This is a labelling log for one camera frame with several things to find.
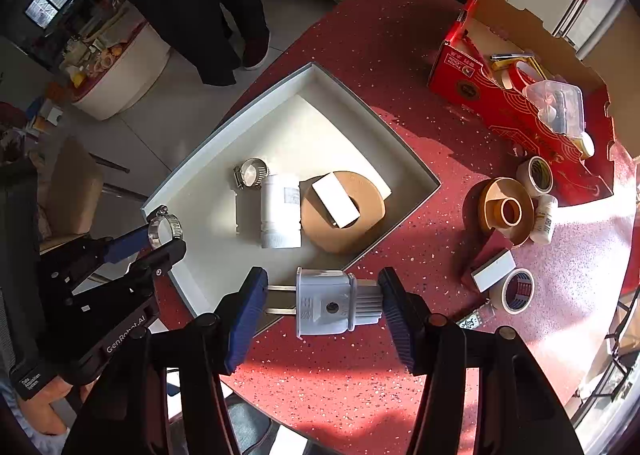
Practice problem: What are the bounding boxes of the clear plastic container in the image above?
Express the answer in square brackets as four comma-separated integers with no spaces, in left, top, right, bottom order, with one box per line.
[523,80,586,138]

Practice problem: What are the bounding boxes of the operator left hand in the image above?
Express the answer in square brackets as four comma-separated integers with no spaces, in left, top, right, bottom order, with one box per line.
[17,376,73,435]

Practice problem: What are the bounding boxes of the white round snack table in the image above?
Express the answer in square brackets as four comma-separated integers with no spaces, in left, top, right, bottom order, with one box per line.
[60,1,170,121]

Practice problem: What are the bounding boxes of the tan spool with hub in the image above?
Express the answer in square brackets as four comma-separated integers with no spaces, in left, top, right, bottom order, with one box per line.
[478,176,535,247]

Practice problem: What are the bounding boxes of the metal hose clamp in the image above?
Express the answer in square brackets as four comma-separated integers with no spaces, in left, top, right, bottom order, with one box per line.
[146,204,183,249]
[233,158,269,189]

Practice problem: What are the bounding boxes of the operator jeans leg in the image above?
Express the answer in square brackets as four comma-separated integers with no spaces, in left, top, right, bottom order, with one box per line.
[226,393,310,455]

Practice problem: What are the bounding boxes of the red cardboard gift box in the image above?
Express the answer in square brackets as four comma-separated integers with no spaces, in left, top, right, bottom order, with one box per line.
[428,0,615,206]

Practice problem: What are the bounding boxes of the large masking tape roll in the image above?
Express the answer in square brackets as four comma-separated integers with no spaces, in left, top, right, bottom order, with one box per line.
[489,267,536,315]

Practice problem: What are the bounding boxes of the small white pill bottle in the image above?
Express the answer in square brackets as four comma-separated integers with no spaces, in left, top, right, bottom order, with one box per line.
[529,195,558,245]

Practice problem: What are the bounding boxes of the tan foam ring disc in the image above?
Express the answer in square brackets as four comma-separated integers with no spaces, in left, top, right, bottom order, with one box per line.
[300,171,386,255]

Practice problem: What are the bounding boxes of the white power plug adapter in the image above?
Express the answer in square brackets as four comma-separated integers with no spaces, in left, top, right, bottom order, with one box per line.
[264,267,383,339]

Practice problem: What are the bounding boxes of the white red flat box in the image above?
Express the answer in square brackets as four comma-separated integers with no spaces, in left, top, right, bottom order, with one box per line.
[461,230,515,293]

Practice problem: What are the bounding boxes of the grey white storage tray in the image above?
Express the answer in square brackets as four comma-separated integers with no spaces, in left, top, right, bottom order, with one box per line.
[142,63,440,316]

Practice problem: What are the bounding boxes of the small masking tape roll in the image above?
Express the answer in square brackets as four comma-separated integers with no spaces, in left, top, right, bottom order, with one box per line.
[516,156,554,198]

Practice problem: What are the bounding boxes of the large white plastic bottle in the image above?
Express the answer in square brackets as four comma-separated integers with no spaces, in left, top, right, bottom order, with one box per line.
[260,174,302,249]

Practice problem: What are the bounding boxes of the white rectangular box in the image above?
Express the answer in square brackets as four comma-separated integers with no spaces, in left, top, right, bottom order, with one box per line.
[311,172,360,229]

